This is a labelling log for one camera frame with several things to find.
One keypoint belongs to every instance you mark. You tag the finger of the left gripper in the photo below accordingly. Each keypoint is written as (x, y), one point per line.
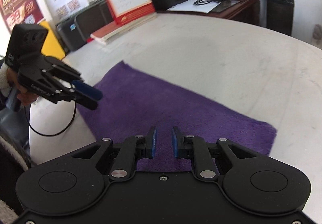
(85, 101)
(87, 90)

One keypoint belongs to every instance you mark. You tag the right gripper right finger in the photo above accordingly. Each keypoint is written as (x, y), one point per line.
(195, 149)

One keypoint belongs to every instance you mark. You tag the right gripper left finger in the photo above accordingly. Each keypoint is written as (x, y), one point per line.
(130, 151)

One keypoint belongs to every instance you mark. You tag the purple towel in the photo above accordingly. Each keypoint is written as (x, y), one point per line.
(134, 101)

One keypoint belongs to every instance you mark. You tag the operator left hand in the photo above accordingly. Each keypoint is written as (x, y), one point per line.
(24, 95)

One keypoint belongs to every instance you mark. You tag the yellow box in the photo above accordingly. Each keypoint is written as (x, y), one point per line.
(51, 45)

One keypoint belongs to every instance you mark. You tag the red notebook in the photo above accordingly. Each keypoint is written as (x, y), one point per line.
(112, 29)

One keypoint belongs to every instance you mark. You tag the red promotional poster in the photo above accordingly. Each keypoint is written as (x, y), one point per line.
(15, 12)

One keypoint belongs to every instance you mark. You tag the white paper sheet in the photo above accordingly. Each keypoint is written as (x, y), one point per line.
(191, 6)

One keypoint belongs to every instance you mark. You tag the dark wooden desk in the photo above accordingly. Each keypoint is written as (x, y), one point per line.
(246, 11)

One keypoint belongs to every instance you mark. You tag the black water dispenser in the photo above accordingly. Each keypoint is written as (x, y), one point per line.
(279, 15)

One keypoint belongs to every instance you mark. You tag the black printer near wall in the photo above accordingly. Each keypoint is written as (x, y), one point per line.
(76, 30)

